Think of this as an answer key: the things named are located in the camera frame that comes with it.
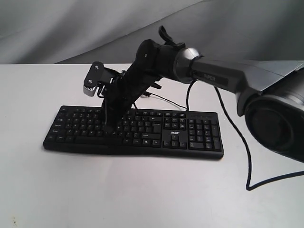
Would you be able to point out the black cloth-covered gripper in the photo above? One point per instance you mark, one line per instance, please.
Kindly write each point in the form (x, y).
(152, 62)

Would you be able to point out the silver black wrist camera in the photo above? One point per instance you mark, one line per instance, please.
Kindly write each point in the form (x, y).
(98, 76)

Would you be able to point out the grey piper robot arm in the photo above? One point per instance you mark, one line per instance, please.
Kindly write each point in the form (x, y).
(269, 94)

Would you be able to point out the black acer keyboard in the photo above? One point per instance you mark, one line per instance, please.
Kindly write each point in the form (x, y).
(141, 132)

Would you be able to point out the grey backdrop cloth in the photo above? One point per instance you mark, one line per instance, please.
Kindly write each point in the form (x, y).
(83, 31)

